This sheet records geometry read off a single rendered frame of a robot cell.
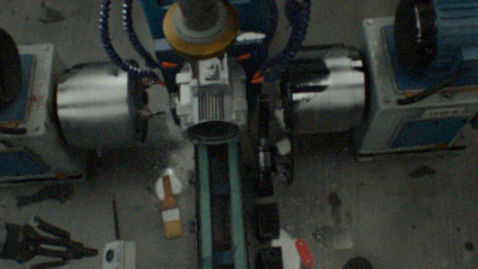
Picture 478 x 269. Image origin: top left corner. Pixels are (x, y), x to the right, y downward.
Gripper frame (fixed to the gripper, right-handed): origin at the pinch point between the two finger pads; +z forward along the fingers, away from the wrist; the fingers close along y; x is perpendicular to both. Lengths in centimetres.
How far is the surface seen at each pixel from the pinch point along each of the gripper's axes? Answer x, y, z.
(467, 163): -67, 25, 93
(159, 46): -16, 55, 10
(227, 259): -8.4, 1.1, 42.5
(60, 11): 39, 100, 10
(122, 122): -6.2, 33.9, 6.0
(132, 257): -3.5, -0.7, 12.1
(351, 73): -57, 40, 40
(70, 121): 4.0, 34.9, -3.1
